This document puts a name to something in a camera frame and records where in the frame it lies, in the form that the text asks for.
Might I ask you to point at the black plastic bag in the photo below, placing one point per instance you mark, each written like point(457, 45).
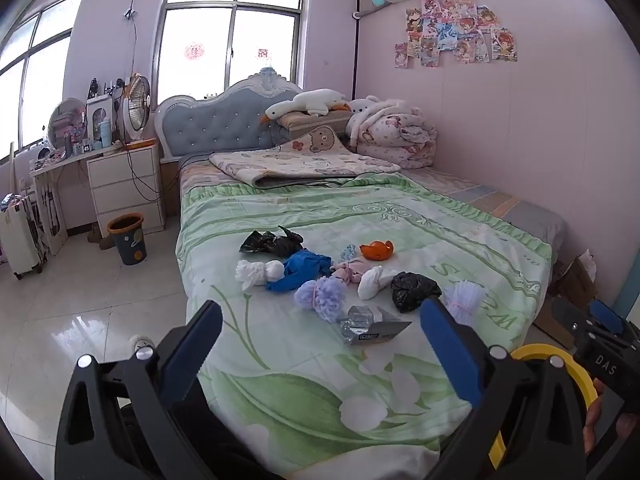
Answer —
point(270, 244)
point(415, 292)

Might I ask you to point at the white air conditioner pipe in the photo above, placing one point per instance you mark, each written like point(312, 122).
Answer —
point(365, 12)

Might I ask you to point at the orange tray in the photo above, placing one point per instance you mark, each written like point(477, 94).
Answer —
point(140, 144)

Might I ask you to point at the red paper window sticker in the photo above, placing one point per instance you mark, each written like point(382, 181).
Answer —
point(263, 53)
point(194, 51)

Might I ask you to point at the round table mirror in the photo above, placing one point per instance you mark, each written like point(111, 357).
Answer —
point(65, 120)

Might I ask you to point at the light blue bottle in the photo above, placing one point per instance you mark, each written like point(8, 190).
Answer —
point(105, 134)

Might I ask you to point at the green floral quilt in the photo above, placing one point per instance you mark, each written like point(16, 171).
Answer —
point(310, 210)

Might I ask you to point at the white suitcase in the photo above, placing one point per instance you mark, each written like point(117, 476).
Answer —
point(17, 240)

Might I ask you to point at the dark bin with orange rim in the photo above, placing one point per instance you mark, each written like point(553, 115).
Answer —
point(127, 245)

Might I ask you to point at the brown striped pillow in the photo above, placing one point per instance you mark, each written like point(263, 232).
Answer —
point(310, 122)

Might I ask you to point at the silver foil packet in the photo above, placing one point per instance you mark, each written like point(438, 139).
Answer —
point(387, 330)

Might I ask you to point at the tall cardboard box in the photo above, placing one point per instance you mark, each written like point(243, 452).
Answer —
point(570, 280)

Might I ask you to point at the cluster of cartoon wall posters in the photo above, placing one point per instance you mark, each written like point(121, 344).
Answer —
point(450, 30)

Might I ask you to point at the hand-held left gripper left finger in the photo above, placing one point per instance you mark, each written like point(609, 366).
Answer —
point(192, 345)

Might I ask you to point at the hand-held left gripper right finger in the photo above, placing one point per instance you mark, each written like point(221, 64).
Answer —
point(450, 355)

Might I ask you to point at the person's right hand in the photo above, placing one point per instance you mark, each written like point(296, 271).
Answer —
point(593, 420)

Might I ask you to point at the folded pink floral quilt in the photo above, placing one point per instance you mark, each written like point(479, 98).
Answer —
point(395, 135)

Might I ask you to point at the pink white wrapper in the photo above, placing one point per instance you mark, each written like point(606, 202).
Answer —
point(350, 272)

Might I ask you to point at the brown slipper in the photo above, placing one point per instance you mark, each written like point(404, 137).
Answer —
point(97, 235)

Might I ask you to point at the low open cardboard box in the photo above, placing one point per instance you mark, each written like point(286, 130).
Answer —
point(555, 320)

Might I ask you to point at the black trash bin yellow rim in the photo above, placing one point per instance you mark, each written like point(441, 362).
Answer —
point(585, 390)

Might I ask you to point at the white goose plush toy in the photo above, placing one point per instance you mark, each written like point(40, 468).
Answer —
point(315, 100)

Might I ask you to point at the white framed window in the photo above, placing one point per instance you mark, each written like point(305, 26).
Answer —
point(200, 35)
point(40, 70)

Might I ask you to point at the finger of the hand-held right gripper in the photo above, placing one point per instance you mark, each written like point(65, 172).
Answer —
point(607, 317)
point(567, 320)

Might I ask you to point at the bed with blue tufted headboard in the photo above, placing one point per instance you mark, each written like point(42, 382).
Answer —
point(210, 120)

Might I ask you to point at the white drawer cabinet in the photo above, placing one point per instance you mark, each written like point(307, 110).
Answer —
point(125, 185)

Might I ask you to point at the white box appliance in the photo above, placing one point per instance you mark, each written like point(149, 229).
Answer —
point(97, 107)

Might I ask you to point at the white plastic bag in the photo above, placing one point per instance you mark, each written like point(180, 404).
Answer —
point(590, 265)

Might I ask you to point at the white desk fan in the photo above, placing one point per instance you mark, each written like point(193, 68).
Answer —
point(135, 110)

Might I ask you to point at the white desk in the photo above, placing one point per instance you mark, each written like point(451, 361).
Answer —
point(60, 165)

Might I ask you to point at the bear print blanket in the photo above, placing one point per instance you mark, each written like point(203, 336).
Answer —
point(300, 160)

